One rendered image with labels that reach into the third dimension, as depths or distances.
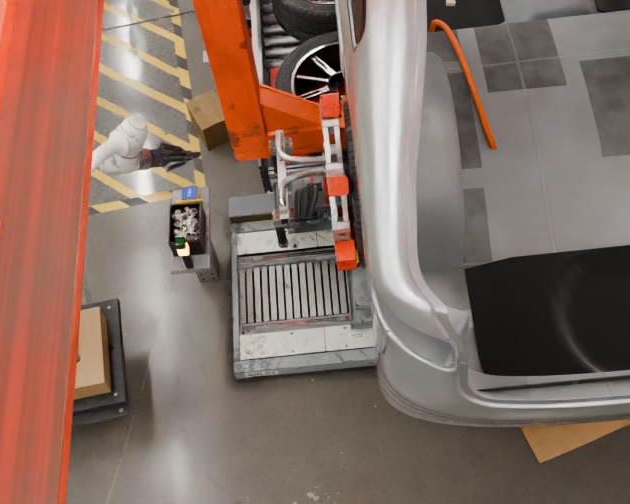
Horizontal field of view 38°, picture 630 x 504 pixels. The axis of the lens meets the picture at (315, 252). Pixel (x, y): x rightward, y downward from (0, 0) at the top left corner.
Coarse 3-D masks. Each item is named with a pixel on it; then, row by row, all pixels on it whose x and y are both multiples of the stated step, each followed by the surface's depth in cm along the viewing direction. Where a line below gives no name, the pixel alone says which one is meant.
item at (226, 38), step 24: (192, 0) 326; (216, 0) 327; (240, 0) 340; (216, 24) 337; (240, 24) 337; (216, 48) 347; (240, 48) 348; (216, 72) 358; (240, 72) 359; (240, 96) 371; (240, 120) 384; (240, 144) 397; (264, 144) 398
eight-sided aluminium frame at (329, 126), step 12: (324, 120) 341; (336, 120) 338; (324, 132) 336; (336, 132) 335; (324, 144) 333; (336, 144) 333; (336, 168) 327; (336, 216) 331; (348, 216) 333; (336, 228) 332; (348, 228) 332; (336, 240) 339
